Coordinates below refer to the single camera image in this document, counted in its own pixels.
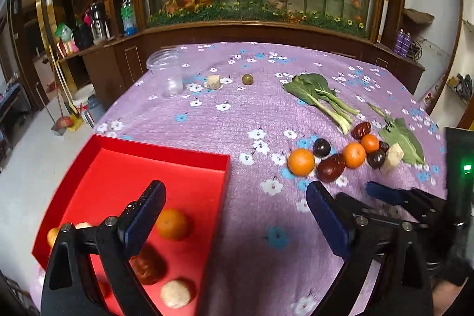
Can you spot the purple bottle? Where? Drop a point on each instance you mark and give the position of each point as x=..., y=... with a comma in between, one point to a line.
x=398, y=42
x=406, y=44

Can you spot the yellow dustpan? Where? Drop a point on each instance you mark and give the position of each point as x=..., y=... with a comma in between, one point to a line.
x=76, y=123

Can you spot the wooden cabinet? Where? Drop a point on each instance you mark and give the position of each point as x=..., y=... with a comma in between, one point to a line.
x=259, y=34

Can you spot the green plastic bag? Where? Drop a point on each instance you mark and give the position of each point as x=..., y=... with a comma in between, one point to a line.
x=63, y=31

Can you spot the green olive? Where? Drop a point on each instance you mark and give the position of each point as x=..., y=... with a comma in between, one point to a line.
x=247, y=79

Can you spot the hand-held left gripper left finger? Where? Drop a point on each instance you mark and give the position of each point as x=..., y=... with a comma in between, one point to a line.
x=142, y=223

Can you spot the metal dustpan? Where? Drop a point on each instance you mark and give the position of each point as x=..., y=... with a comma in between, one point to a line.
x=57, y=130

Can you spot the clear plastic cup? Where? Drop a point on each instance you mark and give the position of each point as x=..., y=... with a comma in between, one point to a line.
x=166, y=75

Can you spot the purple floral tablecloth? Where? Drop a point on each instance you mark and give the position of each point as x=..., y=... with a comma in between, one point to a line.
x=240, y=108

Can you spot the bok choy stalk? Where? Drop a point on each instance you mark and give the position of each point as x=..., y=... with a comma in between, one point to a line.
x=309, y=88

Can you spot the wooden wall shelf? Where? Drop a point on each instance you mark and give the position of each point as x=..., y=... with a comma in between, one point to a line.
x=418, y=17

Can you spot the white bucket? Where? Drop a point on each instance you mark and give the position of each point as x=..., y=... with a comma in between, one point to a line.
x=83, y=99

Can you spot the medium orange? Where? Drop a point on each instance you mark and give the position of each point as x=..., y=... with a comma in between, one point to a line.
x=353, y=155

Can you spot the green label water bottle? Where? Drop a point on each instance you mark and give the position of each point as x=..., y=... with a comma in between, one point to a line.
x=129, y=18

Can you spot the loose green leaf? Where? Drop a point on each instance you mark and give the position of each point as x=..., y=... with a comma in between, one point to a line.
x=403, y=144

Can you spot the large red date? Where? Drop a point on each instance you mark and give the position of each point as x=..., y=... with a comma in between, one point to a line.
x=330, y=168

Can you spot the large orange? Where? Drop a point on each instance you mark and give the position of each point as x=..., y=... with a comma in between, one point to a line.
x=301, y=162

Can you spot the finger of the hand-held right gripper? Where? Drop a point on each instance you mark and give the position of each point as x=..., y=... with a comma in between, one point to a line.
x=381, y=192

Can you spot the black kettle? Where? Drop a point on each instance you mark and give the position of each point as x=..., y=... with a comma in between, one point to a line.
x=82, y=36

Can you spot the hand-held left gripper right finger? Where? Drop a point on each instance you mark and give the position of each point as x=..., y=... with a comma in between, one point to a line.
x=326, y=219

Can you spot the small red date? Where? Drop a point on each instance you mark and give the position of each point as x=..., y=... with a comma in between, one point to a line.
x=361, y=130

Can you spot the grey thermos jug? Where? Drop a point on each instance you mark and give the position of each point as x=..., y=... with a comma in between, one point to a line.
x=95, y=110

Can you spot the small orange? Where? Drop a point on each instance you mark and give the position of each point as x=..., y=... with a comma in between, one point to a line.
x=369, y=143

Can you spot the dark side table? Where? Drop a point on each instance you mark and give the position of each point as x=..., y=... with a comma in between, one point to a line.
x=9, y=101

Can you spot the red cardboard box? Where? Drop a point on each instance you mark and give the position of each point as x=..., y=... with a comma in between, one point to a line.
x=148, y=171

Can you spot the beige cake piece near cup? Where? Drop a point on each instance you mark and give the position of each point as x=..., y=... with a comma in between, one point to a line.
x=213, y=82

